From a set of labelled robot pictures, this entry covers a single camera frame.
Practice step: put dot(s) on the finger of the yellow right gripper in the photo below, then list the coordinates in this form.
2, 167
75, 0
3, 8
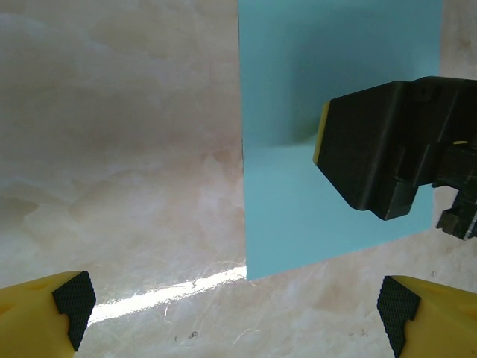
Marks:
357, 156

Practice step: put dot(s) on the light blue paper sheet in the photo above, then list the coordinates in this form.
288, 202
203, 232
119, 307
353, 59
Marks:
275, 186

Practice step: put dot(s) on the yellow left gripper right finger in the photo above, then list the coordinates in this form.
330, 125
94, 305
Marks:
439, 320

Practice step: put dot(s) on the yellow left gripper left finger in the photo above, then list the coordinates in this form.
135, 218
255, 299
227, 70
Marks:
33, 320

